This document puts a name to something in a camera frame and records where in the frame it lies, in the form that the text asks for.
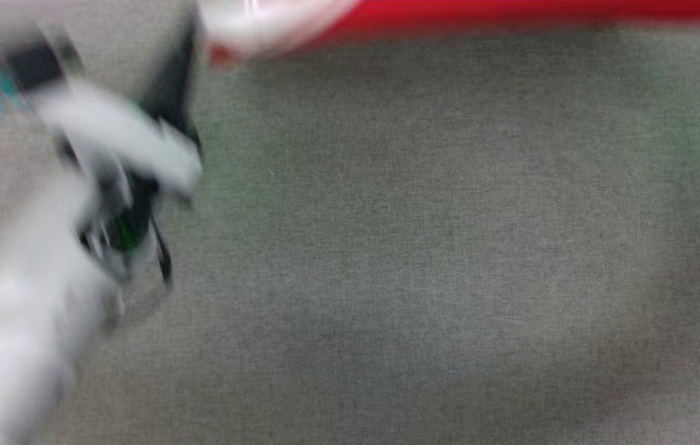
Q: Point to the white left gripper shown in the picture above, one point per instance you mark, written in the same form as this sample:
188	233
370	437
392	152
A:
121	142

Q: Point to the red cloth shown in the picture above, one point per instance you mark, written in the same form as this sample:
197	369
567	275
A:
511	15

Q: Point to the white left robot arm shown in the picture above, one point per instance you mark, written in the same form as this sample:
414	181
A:
10	346

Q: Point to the grey fabric sofa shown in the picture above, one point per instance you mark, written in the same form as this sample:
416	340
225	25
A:
418	247

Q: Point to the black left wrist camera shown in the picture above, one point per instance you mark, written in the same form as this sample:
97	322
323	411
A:
34	62

